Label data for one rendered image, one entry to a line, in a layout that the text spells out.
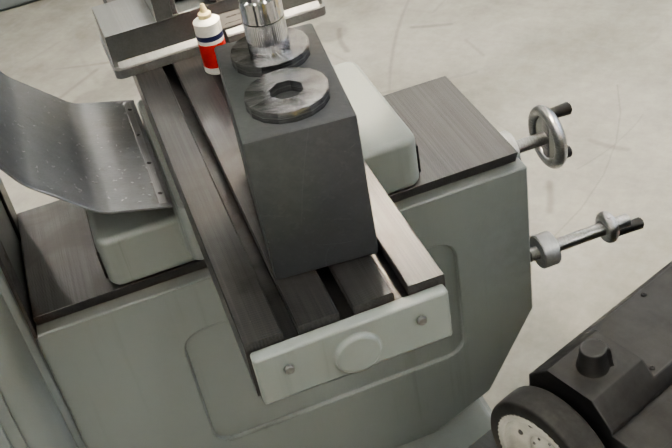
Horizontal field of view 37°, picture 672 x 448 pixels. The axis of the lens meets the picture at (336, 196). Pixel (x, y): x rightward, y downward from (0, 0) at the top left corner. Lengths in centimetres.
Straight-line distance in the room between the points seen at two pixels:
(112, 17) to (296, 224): 65
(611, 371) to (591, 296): 99
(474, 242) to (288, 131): 69
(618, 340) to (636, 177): 131
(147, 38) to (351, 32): 208
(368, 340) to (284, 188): 19
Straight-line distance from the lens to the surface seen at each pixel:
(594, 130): 296
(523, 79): 321
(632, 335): 153
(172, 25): 156
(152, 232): 143
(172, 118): 143
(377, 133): 150
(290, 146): 100
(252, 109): 102
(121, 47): 156
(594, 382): 143
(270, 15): 109
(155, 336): 154
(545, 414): 141
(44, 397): 153
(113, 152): 151
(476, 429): 191
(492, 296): 173
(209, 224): 121
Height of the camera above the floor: 169
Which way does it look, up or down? 37 degrees down
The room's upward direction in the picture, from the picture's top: 11 degrees counter-clockwise
